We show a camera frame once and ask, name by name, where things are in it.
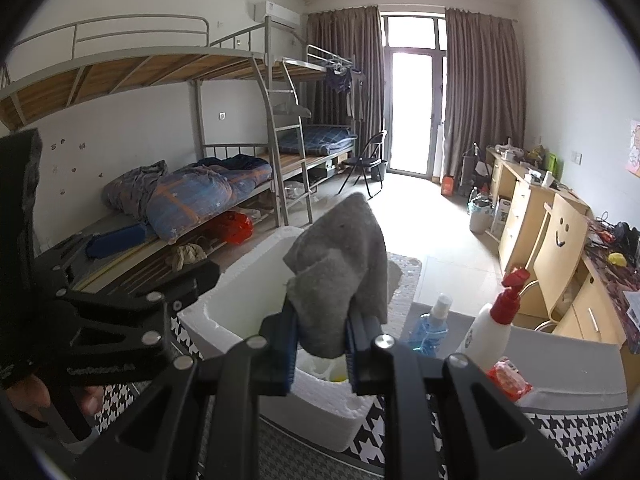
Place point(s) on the small yellow object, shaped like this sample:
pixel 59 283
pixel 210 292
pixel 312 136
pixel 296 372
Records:
pixel 617 259

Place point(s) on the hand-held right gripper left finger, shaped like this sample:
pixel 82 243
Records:
pixel 289 355

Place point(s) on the brown curtain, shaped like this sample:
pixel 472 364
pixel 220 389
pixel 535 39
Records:
pixel 482 95
pixel 345 45

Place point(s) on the orange floor box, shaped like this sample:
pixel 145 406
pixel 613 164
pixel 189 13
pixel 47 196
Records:
pixel 448 186

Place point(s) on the grey cloth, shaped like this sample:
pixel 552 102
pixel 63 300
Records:
pixel 340 270

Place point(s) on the glass balcony door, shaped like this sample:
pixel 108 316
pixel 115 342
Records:
pixel 412 105

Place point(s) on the red bag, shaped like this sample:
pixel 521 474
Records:
pixel 235 227

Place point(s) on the red snack packet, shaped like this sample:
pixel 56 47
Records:
pixel 510 377

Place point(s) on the grey metal bunk bed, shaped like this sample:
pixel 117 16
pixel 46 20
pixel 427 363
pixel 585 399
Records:
pixel 320 72
pixel 125 72

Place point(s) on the white pump bottle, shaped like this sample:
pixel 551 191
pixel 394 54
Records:
pixel 482 335

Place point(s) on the black folding chair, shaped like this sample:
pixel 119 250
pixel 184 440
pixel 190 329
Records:
pixel 367 160

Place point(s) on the wall picture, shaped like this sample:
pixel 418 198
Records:
pixel 635 150

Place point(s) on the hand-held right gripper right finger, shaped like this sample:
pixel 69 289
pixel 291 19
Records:
pixel 351 360

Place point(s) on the person's left hand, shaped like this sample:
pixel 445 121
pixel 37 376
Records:
pixel 27 396

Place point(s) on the white air conditioner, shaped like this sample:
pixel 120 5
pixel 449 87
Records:
pixel 277 14

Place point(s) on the green bag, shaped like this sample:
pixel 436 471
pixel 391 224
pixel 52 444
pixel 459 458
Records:
pixel 553 161

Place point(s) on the blue patterned bedding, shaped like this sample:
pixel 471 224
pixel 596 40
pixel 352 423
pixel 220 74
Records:
pixel 190 195

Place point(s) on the blue clear spray bottle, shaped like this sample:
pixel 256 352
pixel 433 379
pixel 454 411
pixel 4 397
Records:
pixel 425 332

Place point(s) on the houndstooth table mat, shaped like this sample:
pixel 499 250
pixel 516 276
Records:
pixel 575 440

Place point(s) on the blue plaid bedding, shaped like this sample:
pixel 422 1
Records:
pixel 320 139

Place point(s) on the black desk device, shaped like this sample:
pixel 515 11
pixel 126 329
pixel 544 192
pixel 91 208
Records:
pixel 625 236

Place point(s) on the white rolled sheet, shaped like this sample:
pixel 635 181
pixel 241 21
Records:
pixel 440 150

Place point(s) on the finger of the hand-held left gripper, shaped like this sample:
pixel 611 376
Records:
pixel 165 280
pixel 65 260

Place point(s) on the white wall switch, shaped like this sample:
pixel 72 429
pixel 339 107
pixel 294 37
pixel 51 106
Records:
pixel 576 158

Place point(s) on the white foam box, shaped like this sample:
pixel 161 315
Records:
pixel 250 305

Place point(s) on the dark hanging clothes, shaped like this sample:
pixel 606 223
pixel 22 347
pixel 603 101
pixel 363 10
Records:
pixel 340 82

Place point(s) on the white trash bin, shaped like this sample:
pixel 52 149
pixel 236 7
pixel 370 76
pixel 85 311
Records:
pixel 480 216

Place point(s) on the white paper sheets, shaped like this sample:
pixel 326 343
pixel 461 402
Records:
pixel 634 307

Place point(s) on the wooden smiley face chair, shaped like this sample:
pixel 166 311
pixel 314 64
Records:
pixel 560 240

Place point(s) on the wooden drawer cabinet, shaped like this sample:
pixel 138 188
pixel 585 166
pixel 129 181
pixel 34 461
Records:
pixel 520 215

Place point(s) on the wooden desk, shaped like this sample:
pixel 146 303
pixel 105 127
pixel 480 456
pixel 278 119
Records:
pixel 600 305

